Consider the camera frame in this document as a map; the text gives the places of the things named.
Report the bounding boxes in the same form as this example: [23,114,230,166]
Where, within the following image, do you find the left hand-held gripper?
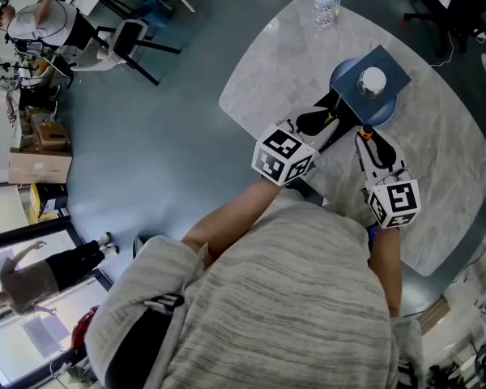
[251,106,341,186]

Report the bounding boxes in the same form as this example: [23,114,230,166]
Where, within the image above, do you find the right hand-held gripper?
[356,130,421,229]

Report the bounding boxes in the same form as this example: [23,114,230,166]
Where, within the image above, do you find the black tray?
[313,91,368,153]

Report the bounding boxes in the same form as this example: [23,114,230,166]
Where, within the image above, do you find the dark blue box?
[330,45,412,124]

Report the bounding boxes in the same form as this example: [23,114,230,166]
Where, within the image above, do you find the person's left forearm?
[181,176,283,259]

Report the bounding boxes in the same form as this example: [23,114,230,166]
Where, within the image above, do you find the person's right forearm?
[367,227,403,318]

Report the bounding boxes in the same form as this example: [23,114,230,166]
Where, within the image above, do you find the small brown box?
[34,119,72,153]

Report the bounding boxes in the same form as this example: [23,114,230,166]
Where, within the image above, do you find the yellow and black box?
[28,182,70,223]

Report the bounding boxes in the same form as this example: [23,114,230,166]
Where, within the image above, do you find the large cardboard box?
[8,147,73,185]

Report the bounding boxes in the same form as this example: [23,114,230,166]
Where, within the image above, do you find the blue-grey round plate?
[330,58,398,128]

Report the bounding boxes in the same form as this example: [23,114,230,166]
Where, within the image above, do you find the glass jar with white lid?
[356,66,388,100]

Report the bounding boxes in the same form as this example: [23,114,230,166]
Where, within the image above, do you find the blue-screen phone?
[366,224,380,254]

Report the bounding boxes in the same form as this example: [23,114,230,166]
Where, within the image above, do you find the clear patterned bottle yellow lid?
[303,0,343,32]

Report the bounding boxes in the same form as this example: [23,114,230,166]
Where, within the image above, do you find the person's grey striped shirt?
[84,188,424,389]

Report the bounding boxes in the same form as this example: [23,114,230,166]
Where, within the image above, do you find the blue bin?
[135,0,175,28]

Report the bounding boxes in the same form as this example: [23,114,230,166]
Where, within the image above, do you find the black-framed grey chair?
[70,18,183,87]

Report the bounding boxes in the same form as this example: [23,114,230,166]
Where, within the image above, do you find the red bag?
[70,305,100,350]

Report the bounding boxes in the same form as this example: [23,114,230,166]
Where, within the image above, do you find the white cable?
[428,34,457,68]

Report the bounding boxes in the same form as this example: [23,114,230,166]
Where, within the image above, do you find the black shoulder strap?
[396,361,420,389]
[104,293,185,389]

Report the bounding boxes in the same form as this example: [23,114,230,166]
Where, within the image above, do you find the black window frame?
[0,216,114,389]

